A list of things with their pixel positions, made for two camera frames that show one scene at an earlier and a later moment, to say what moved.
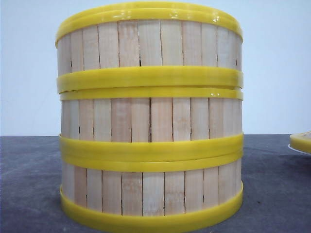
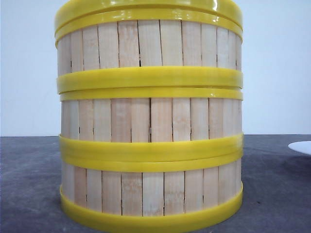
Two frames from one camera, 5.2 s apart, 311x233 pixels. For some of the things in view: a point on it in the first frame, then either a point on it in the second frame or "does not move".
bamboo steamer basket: [151, 123] does not move
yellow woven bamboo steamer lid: [301, 141] → [76, 14]
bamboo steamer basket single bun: [151, 45] does not move
